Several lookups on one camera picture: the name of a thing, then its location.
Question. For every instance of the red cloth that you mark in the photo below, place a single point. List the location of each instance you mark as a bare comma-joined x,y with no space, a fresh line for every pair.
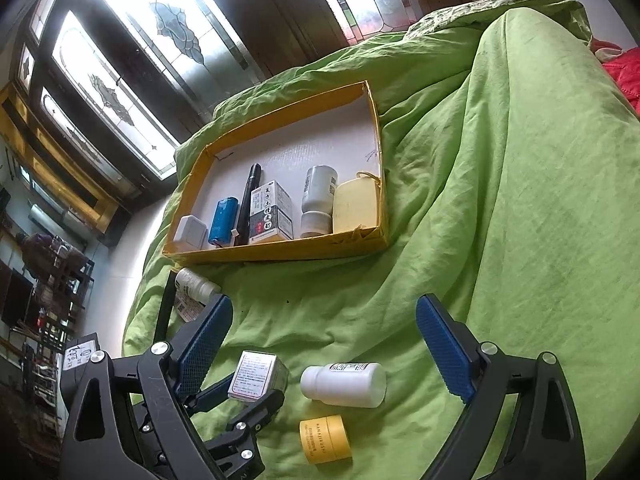
625,75

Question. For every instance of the white bottle with green label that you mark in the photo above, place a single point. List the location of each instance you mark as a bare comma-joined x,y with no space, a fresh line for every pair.
195,282

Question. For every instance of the yellow-trimmed wooden door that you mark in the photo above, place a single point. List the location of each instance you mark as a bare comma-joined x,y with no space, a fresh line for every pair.
55,160

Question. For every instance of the yellow jar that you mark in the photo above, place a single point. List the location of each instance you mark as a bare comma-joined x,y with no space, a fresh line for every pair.
325,439

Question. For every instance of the green blanket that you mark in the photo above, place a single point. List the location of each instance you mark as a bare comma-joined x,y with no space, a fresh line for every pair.
500,210

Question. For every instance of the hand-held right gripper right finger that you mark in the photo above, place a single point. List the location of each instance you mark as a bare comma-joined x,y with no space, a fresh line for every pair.
445,355

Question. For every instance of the pale yellow plastic case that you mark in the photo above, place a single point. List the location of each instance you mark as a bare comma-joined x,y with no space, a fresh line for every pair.
355,205

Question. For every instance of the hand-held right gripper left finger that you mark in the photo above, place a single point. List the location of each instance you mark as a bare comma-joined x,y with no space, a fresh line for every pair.
207,340

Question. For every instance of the white ointment tube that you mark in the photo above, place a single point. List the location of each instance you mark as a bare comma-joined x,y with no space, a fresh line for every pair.
187,307

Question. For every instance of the small plain white bottle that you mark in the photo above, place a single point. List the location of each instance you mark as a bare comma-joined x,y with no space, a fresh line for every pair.
345,385

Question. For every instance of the blue battery pack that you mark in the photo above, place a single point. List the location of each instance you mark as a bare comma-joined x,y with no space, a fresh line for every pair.
225,222

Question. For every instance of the black marker pen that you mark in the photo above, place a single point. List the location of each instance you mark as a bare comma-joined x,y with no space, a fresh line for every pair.
247,205

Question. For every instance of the white bottle with grey label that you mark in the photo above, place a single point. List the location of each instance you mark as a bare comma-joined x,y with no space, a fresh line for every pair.
319,190

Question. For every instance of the white and red medicine box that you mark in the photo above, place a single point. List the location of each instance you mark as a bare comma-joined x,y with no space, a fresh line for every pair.
270,215

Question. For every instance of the small silver box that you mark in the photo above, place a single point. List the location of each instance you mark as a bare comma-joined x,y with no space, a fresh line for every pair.
257,372

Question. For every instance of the wooden chair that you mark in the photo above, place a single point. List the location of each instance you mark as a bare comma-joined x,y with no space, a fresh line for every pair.
82,275

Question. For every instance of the yellow cardboard box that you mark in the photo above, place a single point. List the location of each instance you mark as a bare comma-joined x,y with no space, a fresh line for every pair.
300,145

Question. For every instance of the white charger adapter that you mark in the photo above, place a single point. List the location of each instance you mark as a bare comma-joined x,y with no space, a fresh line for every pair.
190,234

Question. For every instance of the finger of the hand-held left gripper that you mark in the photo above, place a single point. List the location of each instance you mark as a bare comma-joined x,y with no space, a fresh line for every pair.
255,417
215,395

